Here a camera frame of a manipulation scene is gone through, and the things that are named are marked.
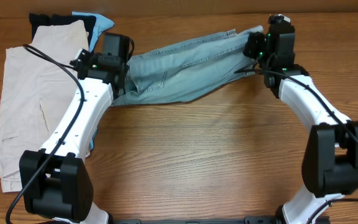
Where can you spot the light blue denim shorts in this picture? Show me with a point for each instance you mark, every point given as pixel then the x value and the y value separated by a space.
pixel 187 70

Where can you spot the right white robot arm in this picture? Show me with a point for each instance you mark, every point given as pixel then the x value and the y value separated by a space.
pixel 330 164

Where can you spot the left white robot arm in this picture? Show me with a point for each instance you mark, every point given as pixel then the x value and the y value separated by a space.
pixel 55 182

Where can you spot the light blue folded shirt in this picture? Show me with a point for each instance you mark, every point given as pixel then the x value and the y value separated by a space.
pixel 102 24

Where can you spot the beige cargo shorts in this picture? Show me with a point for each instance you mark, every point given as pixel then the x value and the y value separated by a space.
pixel 35 95

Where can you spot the black folded garment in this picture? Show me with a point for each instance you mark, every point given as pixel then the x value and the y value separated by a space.
pixel 37 20

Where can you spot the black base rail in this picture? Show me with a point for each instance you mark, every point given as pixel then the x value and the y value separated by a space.
pixel 191 221

